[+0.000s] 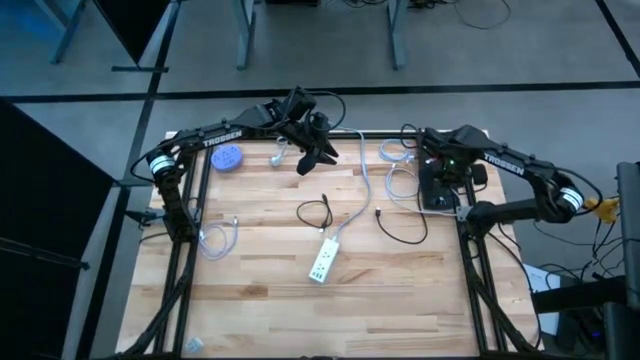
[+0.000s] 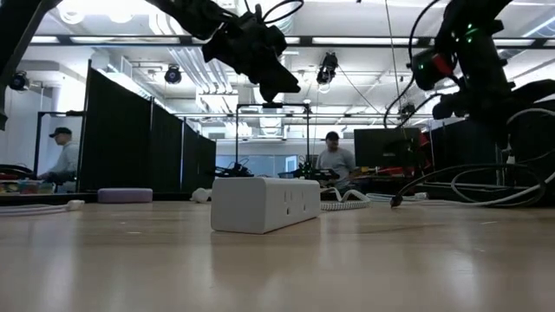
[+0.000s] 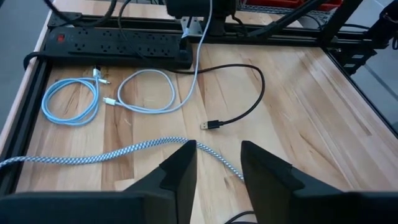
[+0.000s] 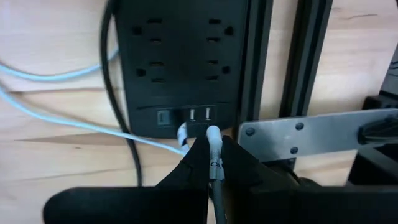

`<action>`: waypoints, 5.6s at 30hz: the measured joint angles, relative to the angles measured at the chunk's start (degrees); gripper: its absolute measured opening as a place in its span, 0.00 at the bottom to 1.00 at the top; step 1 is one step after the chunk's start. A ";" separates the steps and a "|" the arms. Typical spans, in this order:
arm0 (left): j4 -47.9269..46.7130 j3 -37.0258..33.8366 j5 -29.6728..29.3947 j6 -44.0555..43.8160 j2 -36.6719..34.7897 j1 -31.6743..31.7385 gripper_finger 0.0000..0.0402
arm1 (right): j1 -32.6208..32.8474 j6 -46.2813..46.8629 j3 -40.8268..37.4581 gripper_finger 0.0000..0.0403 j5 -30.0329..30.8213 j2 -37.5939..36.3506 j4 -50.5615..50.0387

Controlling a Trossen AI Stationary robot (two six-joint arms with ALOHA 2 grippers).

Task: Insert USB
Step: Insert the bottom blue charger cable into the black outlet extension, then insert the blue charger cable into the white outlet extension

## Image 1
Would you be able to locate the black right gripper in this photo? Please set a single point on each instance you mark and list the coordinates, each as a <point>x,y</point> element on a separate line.
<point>450,170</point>

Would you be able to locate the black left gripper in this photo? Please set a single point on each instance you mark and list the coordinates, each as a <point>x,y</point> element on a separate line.
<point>305,131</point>

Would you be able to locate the white power strip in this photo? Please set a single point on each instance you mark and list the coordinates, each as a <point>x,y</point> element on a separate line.
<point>324,260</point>

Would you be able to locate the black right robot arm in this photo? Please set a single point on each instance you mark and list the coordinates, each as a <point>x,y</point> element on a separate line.
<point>505,164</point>

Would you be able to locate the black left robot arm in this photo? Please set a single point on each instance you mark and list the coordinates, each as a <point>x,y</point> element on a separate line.
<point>220,137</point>

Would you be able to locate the black power strip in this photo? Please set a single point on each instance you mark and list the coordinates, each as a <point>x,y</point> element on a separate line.
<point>432,200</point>

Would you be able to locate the purple round power hub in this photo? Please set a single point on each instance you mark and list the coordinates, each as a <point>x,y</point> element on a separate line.
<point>226,158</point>

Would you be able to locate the grey desk leg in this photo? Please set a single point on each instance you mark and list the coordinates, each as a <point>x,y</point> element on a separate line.
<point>245,35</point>
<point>398,35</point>

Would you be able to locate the white paper sheet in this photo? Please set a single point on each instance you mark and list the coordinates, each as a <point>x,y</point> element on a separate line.
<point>542,280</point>

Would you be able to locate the yellow connector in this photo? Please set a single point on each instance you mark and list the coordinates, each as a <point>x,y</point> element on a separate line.
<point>602,210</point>

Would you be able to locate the black equipment rack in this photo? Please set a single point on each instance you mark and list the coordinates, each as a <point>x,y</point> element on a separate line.
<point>590,310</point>

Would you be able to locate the small clear plastic bag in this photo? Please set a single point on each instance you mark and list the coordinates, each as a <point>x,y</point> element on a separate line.
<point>194,345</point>

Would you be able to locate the black partition curtain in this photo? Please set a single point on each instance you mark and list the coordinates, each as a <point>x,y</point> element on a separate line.
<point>130,25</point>
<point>45,225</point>

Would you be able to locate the blue grey table leg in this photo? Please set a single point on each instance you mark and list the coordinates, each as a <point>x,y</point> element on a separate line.
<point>67,30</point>

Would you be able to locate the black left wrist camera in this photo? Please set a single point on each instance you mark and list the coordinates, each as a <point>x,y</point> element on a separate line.
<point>302,102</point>

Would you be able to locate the black table frame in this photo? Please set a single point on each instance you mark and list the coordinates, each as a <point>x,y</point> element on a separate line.
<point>181,280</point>

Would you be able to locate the grey post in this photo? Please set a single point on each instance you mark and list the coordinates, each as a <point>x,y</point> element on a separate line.
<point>629,225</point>

